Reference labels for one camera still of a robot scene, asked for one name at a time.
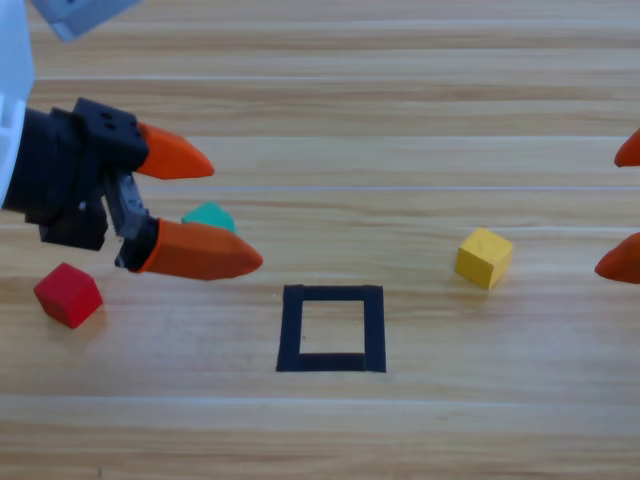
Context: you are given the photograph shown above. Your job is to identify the yellow wooden cube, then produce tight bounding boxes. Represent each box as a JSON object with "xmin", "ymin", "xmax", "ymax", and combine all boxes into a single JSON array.
[{"xmin": 454, "ymin": 227, "xmax": 514, "ymax": 290}]

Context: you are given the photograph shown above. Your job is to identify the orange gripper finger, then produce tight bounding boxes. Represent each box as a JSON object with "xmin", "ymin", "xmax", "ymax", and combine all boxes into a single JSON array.
[
  {"xmin": 594, "ymin": 232, "xmax": 640, "ymax": 286},
  {"xmin": 115, "ymin": 217, "xmax": 265, "ymax": 282},
  {"xmin": 613, "ymin": 127, "xmax": 640, "ymax": 169}
]

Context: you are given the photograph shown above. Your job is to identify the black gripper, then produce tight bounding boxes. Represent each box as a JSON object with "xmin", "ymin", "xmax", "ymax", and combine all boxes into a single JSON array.
[{"xmin": 2, "ymin": 98, "xmax": 216, "ymax": 252}]

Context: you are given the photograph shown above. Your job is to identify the green wooden cube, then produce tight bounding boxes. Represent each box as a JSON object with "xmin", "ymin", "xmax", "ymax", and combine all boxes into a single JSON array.
[{"xmin": 180, "ymin": 201, "xmax": 237, "ymax": 235}]

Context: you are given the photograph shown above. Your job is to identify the black tape square outline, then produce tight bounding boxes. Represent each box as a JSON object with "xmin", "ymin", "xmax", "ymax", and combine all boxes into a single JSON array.
[{"xmin": 275, "ymin": 284, "xmax": 388, "ymax": 374}]

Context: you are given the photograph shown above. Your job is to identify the red wooden cube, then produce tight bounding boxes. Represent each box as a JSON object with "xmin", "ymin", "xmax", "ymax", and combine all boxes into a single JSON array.
[{"xmin": 33, "ymin": 262, "xmax": 105, "ymax": 330}]

